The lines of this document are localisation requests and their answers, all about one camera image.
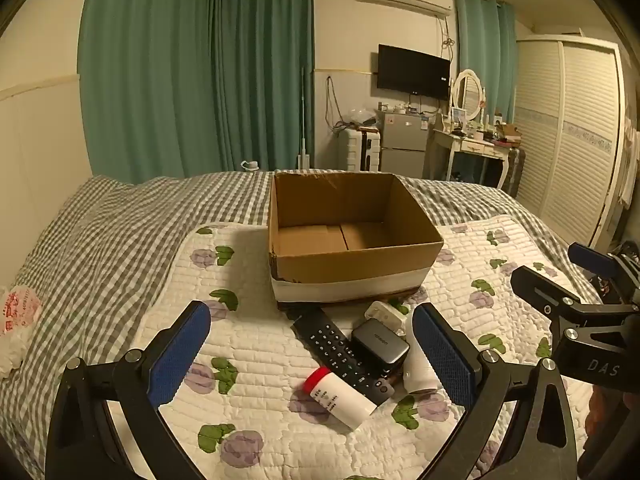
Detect grey gingham bedsheet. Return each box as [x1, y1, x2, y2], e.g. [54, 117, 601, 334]
[0, 169, 556, 480]

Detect person's right hand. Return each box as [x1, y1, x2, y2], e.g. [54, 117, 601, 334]
[586, 389, 609, 437]

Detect small brown cardboard box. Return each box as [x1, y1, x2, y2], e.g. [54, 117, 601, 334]
[495, 122, 523, 144]

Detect white floral quilted blanket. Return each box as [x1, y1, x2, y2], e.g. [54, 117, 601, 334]
[120, 215, 606, 480]

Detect silver refrigerator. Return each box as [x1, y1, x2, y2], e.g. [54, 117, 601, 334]
[380, 110, 430, 178]

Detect white charger plug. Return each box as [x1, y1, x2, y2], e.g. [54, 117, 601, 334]
[364, 301, 407, 337]

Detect white vanity table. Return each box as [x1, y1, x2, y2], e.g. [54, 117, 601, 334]
[427, 127, 521, 190]

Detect white mop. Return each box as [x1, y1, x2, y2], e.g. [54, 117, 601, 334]
[297, 65, 311, 171]

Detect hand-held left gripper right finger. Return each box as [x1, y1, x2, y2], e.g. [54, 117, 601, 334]
[411, 302, 589, 480]

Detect wide green curtain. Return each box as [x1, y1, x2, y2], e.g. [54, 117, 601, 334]
[77, 0, 316, 184]

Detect dark suitcase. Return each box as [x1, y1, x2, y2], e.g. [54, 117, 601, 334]
[500, 147, 527, 197]

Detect black power bank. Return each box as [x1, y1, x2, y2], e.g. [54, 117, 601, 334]
[350, 321, 405, 377]

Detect white cylindrical bottle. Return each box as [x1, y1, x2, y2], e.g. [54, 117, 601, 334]
[402, 310, 441, 395]

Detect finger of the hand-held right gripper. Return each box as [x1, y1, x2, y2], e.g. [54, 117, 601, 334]
[568, 242, 622, 279]
[511, 265, 585, 322]

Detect white red-printed plastic bag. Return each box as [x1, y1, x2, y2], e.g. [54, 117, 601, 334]
[0, 285, 43, 380]

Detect black remote control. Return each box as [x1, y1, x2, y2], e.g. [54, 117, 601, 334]
[291, 307, 396, 406]

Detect clear plastic bag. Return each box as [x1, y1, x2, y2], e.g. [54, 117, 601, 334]
[347, 108, 378, 128]

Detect oval vanity mirror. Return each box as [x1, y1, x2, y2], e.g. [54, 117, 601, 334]
[452, 69, 487, 116]

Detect narrow green curtain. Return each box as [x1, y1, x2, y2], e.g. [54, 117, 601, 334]
[452, 0, 518, 128]

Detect black wall television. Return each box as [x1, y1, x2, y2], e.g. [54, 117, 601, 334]
[377, 44, 451, 101]

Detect white suitcase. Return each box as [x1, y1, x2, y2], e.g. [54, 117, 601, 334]
[342, 127, 383, 173]

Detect hanging wall cables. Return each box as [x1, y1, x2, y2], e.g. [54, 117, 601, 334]
[325, 76, 347, 133]

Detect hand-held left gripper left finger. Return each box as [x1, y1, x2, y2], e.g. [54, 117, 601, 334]
[46, 301, 212, 480]

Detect white louvered wardrobe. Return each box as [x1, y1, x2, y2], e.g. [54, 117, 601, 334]
[514, 35, 628, 252]

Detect white pill bottle red cap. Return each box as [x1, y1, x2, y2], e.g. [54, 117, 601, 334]
[303, 366, 378, 431]

